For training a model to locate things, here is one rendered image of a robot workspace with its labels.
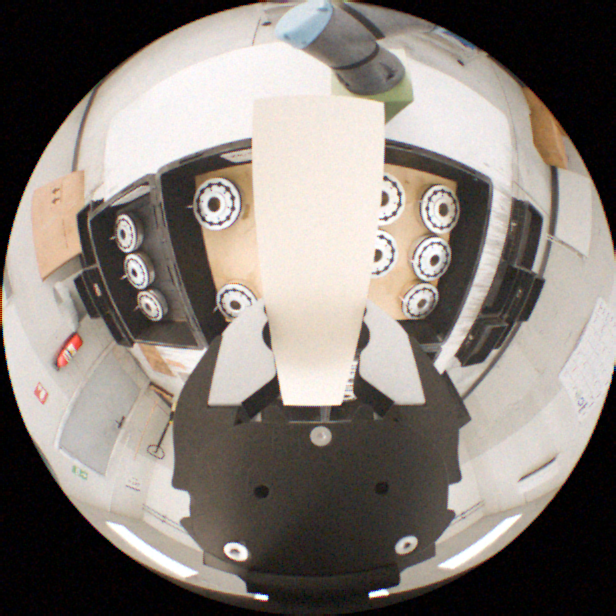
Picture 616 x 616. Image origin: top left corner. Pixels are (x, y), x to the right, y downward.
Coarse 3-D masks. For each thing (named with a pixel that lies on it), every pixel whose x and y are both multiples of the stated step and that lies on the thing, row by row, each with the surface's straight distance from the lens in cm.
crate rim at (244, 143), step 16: (224, 144) 31; (240, 144) 30; (176, 160) 35; (192, 160) 33; (160, 176) 37; (160, 192) 37; (160, 208) 37; (176, 256) 37; (176, 272) 38; (192, 304) 40; (192, 320) 42
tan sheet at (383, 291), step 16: (400, 176) 41; (416, 176) 43; (432, 176) 45; (416, 192) 42; (400, 224) 41; (416, 224) 43; (400, 240) 42; (400, 256) 43; (400, 272) 44; (384, 288) 44; (400, 288) 46; (384, 304) 47
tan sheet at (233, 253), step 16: (208, 176) 43; (224, 176) 41; (240, 176) 39; (240, 224) 39; (208, 240) 43; (224, 240) 41; (240, 240) 40; (256, 240) 39; (208, 256) 44; (224, 256) 42; (240, 256) 41; (256, 256) 40; (224, 272) 44; (240, 272) 42; (256, 272) 41; (256, 288) 43
